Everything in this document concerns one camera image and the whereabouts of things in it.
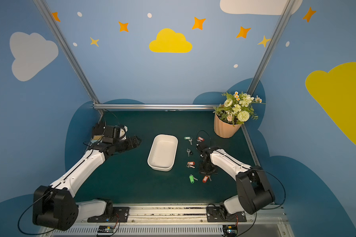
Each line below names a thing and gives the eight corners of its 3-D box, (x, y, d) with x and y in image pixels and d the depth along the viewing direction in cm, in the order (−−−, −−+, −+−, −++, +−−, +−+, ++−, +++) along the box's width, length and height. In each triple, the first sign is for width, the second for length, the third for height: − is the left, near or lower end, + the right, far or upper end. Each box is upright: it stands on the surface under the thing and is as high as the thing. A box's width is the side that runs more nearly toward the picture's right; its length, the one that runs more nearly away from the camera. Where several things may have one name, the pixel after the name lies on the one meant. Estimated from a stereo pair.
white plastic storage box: (146, 169, 92) (145, 165, 87) (156, 138, 107) (155, 133, 102) (173, 173, 91) (172, 169, 86) (178, 141, 106) (178, 136, 101)
